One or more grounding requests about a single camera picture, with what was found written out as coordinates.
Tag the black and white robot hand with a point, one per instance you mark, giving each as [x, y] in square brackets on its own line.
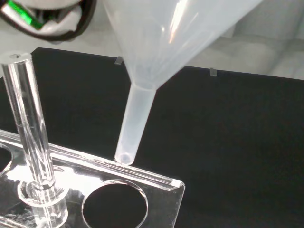
[59, 26]

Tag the clear acrylic funnel stand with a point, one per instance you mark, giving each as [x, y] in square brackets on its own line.
[23, 107]

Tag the small grey tape tab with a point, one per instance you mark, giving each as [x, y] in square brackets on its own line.
[118, 60]
[213, 72]

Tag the black bench cloth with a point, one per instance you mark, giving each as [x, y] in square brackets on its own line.
[225, 142]

